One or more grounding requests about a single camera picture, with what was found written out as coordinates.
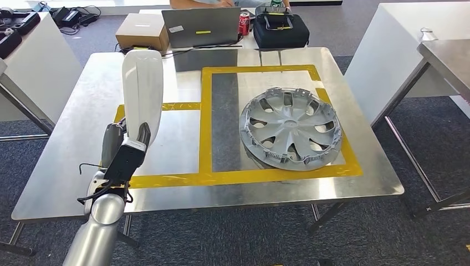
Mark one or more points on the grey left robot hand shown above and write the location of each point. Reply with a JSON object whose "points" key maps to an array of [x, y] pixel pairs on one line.
{"points": [[112, 143]]}

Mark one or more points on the black carry case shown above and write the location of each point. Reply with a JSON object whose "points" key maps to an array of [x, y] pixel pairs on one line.
{"points": [[281, 35]]}

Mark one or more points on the steel side table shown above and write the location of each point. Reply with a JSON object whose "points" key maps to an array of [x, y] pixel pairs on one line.
{"points": [[448, 62], [25, 110]]}

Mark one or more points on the steel workbench table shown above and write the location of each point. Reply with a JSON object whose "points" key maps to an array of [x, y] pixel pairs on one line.
{"points": [[84, 128]]}

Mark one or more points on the small silver object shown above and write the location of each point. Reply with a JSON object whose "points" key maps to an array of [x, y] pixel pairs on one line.
{"points": [[427, 35]]}

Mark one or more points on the white curved plastic part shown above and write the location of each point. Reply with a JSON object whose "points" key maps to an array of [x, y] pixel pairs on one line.
{"points": [[143, 91]]}

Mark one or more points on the yellow table tape frame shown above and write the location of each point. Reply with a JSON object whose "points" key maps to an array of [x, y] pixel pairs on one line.
{"points": [[205, 147]]}

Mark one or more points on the black equipment case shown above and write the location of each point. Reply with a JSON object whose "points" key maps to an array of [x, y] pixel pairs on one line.
{"points": [[9, 42], [24, 22]]}

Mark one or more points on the white desk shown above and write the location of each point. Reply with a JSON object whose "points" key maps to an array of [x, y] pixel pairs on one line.
{"points": [[389, 51], [40, 66]]}

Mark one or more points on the brown cardboard box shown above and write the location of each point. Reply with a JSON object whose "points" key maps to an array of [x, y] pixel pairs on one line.
{"points": [[141, 31]]}

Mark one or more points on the toothed metal part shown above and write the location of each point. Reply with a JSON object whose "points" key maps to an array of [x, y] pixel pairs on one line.
{"points": [[290, 128]]}

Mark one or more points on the red soda can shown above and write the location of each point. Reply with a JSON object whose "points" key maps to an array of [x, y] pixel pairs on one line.
{"points": [[244, 24]]}

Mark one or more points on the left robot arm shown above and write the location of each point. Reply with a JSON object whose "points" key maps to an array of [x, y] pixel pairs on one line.
{"points": [[95, 235]]}

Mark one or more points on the grey laptop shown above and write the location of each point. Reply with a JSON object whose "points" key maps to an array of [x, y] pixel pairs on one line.
{"points": [[200, 27]]}

